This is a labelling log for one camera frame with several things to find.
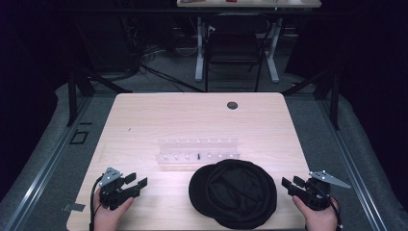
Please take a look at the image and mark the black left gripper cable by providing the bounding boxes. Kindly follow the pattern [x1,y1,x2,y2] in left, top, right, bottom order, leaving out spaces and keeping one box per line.
[89,175,104,231]

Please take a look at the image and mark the metal floor rail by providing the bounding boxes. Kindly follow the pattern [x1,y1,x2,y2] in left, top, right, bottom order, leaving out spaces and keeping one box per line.
[0,95,94,231]
[316,95,391,231]

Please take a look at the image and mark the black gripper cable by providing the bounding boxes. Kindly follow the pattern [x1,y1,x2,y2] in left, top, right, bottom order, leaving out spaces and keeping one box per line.
[326,192,344,230]
[89,175,104,231]

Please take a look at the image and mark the white-legged desk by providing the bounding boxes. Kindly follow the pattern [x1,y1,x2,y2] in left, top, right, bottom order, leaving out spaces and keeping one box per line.
[176,0,322,85]

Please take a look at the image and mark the black floor cables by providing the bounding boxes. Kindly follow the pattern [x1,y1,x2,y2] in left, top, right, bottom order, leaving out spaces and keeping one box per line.
[128,15,206,94]

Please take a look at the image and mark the person's right hand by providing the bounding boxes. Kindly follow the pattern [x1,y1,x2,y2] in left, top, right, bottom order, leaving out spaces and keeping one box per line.
[292,194,341,231]

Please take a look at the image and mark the clear acrylic rack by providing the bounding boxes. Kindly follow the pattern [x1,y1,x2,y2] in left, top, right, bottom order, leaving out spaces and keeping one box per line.
[155,138,242,166]

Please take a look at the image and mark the black metal stand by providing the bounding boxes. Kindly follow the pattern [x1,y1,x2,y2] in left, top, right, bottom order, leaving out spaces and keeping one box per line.
[281,61,342,131]
[64,25,133,127]

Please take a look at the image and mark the grey tape strip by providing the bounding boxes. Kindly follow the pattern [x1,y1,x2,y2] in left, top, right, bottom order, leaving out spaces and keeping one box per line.
[62,202,87,213]

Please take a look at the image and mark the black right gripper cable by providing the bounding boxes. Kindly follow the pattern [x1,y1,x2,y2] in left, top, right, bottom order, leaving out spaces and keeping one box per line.
[326,192,344,230]

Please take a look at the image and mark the person's left hand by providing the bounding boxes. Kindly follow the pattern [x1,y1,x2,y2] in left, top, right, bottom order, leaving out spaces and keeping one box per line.
[92,188,136,231]

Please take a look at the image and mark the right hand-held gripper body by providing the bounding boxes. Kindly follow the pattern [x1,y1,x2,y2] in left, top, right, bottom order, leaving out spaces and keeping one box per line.
[287,169,352,212]

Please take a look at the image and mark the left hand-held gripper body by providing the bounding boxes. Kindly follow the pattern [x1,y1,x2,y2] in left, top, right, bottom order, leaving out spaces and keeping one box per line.
[97,167,142,212]

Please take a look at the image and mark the black chair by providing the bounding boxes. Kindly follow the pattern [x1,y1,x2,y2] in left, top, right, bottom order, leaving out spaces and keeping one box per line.
[203,13,271,93]

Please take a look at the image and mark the black cloth hat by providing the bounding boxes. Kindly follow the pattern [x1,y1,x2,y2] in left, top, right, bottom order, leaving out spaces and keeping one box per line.
[188,159,278,230]

